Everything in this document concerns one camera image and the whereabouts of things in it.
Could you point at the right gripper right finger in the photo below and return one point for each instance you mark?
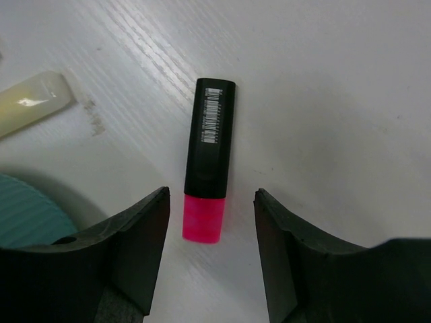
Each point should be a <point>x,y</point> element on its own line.
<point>312,276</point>

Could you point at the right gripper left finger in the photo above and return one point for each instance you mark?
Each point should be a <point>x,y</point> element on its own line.
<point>65,281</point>

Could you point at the pink black highlighter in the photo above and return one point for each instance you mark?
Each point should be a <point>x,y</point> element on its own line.
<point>208,160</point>

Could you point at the yellow pastel highlighter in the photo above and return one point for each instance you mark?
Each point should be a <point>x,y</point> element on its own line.
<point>32,100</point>

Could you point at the teal round compartment organizer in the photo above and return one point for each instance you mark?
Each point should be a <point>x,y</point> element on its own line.
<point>29,217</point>

